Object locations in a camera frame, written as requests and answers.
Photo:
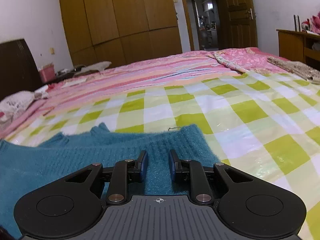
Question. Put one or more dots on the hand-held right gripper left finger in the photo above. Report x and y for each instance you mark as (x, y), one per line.
(143, 166)

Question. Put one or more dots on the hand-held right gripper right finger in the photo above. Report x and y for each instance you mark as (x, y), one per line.
(172, 166)

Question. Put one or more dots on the teal fuzzy sweater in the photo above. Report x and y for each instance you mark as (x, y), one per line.
(50, 160)

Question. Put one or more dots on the pink striped bedsheet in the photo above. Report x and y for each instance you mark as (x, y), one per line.
(150, 72)

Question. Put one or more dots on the grey cloth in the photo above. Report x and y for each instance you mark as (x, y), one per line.
(97, 67)

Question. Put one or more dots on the dark bedside table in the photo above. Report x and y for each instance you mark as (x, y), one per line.
(65, 76)

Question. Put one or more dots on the pink storage box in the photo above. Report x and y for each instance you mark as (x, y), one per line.
(47, 73)

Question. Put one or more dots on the pink floral quilt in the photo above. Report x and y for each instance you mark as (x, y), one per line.
(250, 57)

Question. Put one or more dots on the grey pillow with pink dots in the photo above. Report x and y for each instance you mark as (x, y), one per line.
(17, 102)

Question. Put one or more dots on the wooden wardrobe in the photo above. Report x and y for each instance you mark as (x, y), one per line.
(120, 17)

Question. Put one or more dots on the brown patterned cloth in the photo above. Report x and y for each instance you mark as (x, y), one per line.
(295, 67)

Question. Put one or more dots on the dark wooden headboard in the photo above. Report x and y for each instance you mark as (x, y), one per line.
(17, 65)

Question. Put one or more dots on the wooden door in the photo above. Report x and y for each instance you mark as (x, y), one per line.
(237, 17)

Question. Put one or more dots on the wooden desk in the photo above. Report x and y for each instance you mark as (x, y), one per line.
(290, 42)

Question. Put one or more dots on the metal thermos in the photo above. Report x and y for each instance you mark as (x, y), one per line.
(296, 23)

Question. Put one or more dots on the red ornament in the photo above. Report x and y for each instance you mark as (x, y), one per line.
(312, 23)

